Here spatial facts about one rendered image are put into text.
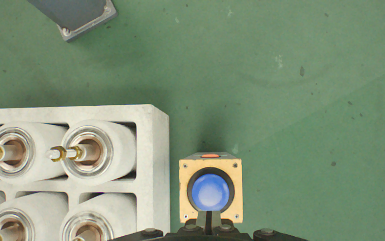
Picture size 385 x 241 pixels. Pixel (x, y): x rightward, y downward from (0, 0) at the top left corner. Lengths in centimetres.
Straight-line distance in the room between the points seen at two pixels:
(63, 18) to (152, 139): 36
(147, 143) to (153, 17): 35
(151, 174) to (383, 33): 61
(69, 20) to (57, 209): 41
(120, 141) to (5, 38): 54
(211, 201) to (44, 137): 28
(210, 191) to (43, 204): 28
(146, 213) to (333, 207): 41
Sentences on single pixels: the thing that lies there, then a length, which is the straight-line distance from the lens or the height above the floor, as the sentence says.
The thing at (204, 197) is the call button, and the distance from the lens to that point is 30.
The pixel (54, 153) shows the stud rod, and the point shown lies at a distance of 33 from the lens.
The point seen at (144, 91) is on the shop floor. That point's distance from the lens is 66.
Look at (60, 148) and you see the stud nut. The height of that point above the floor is 33.
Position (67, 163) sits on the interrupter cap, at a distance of 42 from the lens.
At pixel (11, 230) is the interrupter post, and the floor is 26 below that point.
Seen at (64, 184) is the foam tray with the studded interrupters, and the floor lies 18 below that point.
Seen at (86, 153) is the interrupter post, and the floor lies 28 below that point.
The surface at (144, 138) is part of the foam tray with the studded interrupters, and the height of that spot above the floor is 18.
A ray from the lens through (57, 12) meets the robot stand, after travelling 67.
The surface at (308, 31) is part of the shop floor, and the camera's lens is 71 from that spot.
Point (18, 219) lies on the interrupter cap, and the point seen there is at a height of 25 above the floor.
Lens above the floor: 62
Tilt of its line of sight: 84 degrees down
